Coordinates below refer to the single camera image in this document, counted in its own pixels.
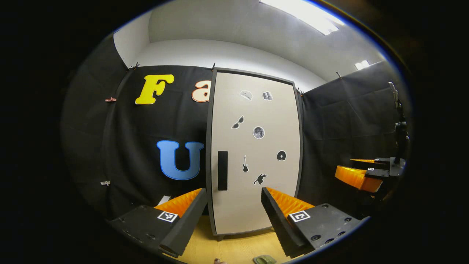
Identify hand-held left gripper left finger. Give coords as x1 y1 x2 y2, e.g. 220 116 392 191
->
106 188 208 258

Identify black backdrop cloth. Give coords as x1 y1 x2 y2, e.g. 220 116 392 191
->
60 35 413 228

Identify dark grey cabinet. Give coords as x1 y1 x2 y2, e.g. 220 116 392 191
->
204 67 304 242

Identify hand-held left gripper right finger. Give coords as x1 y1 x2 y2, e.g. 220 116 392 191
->
261 187 370 259

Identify black cabinet door handle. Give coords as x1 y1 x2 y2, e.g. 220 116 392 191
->
218 151 228 191

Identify beige cabinet door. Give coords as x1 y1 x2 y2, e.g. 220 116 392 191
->
211 72 301 234

